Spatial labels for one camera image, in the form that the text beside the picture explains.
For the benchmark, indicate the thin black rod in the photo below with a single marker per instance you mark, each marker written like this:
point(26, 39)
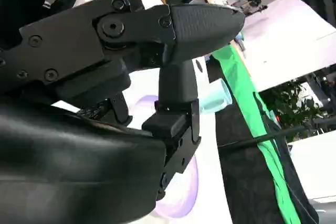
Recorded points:
point(246, 142)

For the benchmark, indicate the black cloth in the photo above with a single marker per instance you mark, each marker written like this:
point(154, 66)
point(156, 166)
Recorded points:
point(241, 169)

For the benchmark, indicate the green cloth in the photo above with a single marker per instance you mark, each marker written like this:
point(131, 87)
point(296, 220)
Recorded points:
point(244, 98)

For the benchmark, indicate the pale green mug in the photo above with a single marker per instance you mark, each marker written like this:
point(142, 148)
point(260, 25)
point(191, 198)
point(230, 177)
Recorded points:
point(215, 98)

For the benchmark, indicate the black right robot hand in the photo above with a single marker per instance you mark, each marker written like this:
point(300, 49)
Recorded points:
point(65, 155)

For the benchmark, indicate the green leafy plant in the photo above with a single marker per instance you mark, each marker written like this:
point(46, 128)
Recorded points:
point(288, 103)

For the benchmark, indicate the lilac plate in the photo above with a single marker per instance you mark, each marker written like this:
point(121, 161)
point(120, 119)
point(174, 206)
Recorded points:
point(183, 195)

